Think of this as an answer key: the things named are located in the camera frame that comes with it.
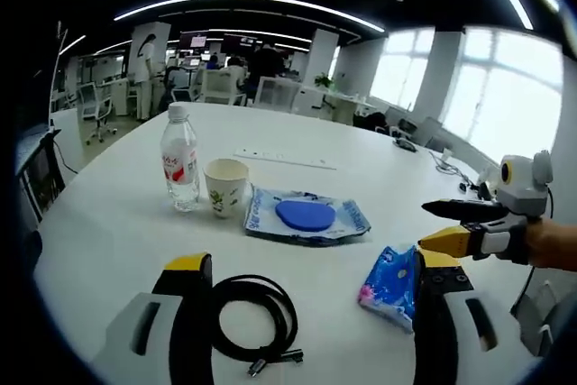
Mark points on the white table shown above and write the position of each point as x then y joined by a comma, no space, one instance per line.
112,241

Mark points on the small white cup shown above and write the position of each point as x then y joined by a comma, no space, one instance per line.
446,156

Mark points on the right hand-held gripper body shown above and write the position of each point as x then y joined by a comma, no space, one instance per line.
525,191

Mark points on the red white monitor screen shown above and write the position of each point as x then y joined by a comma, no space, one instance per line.
198,41

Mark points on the white cloth bag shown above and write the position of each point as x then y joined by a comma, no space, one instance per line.
489,177

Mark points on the potted green plant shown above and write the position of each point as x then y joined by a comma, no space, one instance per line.
323,80

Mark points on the dark framed screen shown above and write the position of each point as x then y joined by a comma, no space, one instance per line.
40,173

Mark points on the white office chair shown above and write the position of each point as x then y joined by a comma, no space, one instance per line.
97,107
277,92
223,87
536,317

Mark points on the narrow bright window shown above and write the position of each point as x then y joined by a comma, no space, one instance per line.
401,69

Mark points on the black round desk device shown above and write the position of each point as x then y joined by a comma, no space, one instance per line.
405,145

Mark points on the person's right hand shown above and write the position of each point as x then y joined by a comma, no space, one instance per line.
552,245

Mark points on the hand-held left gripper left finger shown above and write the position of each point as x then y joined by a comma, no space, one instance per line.
189,313

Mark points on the clear water bottle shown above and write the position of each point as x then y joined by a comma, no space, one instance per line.
180,168

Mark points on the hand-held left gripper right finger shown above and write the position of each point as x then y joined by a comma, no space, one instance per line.
437,317

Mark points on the white paper cup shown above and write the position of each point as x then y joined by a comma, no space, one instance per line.
223,195

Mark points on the white office desk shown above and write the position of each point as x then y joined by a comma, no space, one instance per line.
336,103

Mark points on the white power strip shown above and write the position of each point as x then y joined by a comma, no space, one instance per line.
284,158

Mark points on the blue tissue pack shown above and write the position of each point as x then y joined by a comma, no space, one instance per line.
387,286

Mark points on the large bright window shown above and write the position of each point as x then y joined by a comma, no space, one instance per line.
505,96

